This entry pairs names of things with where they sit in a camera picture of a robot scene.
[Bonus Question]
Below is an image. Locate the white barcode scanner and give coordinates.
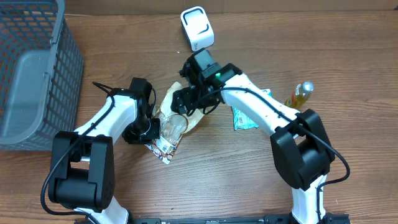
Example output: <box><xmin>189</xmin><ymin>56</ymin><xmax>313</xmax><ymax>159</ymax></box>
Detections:
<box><xmin>180</xmin><ymin>6</ymin><xmax>215</xmax><ymax>52</ymax></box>

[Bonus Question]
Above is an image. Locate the green wet wipes pack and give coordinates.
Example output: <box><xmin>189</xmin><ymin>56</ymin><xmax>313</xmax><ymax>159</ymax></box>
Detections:
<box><xmin>232</xmin><ymin>108</ymin><xmax>259</xmax><ymax>131</ymax></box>

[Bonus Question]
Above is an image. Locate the grey plastic mesh basket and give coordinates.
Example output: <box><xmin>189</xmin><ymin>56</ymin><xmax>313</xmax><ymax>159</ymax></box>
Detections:
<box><xmin>1</xmin><ymin>0</ymin><xmax>85</xmax><ymax>151</ymax></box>

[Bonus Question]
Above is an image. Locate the colourful snack packet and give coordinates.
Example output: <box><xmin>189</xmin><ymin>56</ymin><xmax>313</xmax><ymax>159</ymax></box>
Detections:
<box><xmin>146</xmin><ymin>137</ymin><xmax>177</xmax><ymax>164</ymax></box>

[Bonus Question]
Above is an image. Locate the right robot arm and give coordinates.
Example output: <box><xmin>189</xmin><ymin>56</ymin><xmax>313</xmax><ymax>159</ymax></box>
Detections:
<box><xmin>171</xmin><ymin>49</ymin><xmax>335</xmax><ymax>223</ymax></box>

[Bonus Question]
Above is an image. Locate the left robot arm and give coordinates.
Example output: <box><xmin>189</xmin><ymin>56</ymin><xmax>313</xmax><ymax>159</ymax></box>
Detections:
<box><xmin>40</xmin><ymin>78</ymin><xmax>160</xmax><ymax>223</ymax></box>

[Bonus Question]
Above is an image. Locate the brown Pantree bag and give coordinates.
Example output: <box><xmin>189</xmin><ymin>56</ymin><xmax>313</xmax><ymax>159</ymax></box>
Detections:
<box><xmin>155</xmin><ymin>82</ymin><xmax>204</xmax><ymax>150</ymax></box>

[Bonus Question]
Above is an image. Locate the yellow Vim dish soap bottle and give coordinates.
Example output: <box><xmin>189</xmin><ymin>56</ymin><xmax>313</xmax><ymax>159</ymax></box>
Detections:
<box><xmin>284</xmin><ymin>81</ymin><xmax>314</xmax><ymax>110</ymax></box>

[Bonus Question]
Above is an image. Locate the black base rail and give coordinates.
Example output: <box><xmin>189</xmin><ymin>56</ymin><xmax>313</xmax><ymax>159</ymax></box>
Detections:
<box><xmin>127</xmin><ymin>213</ymin><xmax>351</xmax><ymax>224</ymax></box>

